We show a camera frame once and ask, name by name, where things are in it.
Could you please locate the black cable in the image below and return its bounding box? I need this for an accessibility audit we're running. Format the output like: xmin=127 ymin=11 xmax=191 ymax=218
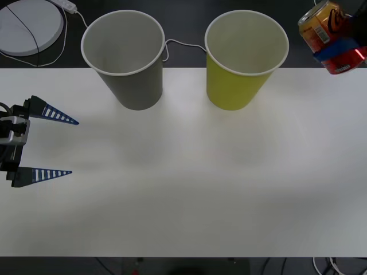
xmin=5 ymin=5 xmax=41 ymax=55

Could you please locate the white power strip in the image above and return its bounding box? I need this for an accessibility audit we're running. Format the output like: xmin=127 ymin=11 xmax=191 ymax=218
xmin=53 ymin=0 xmax=78 ymax=14

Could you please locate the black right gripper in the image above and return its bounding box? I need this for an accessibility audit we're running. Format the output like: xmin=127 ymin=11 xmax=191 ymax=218
xmin=313 ymin=5 xmax=367 ymax=63

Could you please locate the white cable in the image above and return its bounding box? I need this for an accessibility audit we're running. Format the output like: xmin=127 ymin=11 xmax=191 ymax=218
xmin=0 ymin=7 xmax=69 ymax=68
xmin=75 ymin=10 xmax=208 ymax=63

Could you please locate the white round disc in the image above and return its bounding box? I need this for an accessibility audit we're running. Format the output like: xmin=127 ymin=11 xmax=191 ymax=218
xmin=0 ymin=0 xmax=65 ymax=57

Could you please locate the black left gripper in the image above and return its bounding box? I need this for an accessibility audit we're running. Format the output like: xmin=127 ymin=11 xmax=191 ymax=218
xmin=0 ymin=95 xmax=80 ymax=188

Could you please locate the grey plastic waste bin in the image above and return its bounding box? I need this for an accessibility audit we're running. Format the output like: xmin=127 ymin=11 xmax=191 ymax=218
xmin=80 ymin=10 xmax=166 ymax=111

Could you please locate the orange and red drink can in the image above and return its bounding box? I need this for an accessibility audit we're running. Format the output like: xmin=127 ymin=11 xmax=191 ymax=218
xmin=297 ymin=0 xmax=367 ymax=76

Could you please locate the yellow-green plastic waste bin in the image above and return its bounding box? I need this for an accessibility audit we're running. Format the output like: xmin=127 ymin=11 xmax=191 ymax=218
xmin=204 ymin=10 xmax=290 ymax=111

